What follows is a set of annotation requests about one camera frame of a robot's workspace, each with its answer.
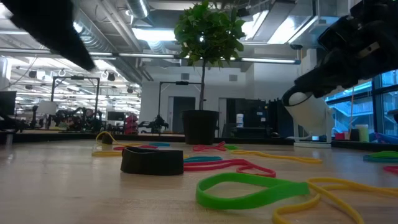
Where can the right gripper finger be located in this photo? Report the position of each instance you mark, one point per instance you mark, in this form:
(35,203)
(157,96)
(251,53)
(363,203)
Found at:
(348,73)

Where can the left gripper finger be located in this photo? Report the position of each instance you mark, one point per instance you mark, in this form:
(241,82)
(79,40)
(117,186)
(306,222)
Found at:
(68,46)

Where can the green rubber band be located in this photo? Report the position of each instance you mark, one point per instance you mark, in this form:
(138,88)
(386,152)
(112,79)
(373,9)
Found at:
(280,189)
(231,147)
(385,154)

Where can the blue rubber band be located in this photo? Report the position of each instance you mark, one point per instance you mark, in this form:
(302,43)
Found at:
(160,144)
(379,160)
(202,159)

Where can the red rubber band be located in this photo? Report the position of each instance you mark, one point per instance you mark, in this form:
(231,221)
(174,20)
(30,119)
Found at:
(146,147)
(392,169)
(208,147)
(217,164)

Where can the yellow rubber band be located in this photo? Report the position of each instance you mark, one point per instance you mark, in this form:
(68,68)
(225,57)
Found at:
(105,153)
(280,156)
(348,184)
(130,144)

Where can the black wide rubber band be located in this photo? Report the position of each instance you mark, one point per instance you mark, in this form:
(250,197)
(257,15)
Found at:
(152,163)

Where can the black background robot arm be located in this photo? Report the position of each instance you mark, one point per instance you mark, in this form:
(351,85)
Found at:
(158,123)

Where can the yellow-green container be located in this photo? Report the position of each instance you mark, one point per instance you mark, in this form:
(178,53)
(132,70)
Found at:
(362,133)

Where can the black cup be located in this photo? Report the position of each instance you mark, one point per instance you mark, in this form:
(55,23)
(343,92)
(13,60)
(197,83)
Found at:
(354,135)

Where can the small red box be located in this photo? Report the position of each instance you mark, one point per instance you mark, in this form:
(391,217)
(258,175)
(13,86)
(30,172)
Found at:
(339,136)

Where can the black background robot arms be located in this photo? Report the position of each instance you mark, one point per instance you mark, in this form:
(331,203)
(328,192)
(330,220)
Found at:
(77,119)

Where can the small black monitor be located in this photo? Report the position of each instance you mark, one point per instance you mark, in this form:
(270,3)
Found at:
(115,115)

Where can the red background object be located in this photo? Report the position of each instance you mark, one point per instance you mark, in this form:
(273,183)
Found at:
(131,124)

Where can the black equipment cabinet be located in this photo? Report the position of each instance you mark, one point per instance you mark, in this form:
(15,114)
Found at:
(255,118)

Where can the white canister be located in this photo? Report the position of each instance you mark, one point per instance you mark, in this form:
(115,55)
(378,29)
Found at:
(239,120)

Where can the green potted plant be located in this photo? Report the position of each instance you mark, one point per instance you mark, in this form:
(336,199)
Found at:
(199,127)

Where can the long ceiling light rail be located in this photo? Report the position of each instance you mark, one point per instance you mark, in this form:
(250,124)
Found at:
(146,55)

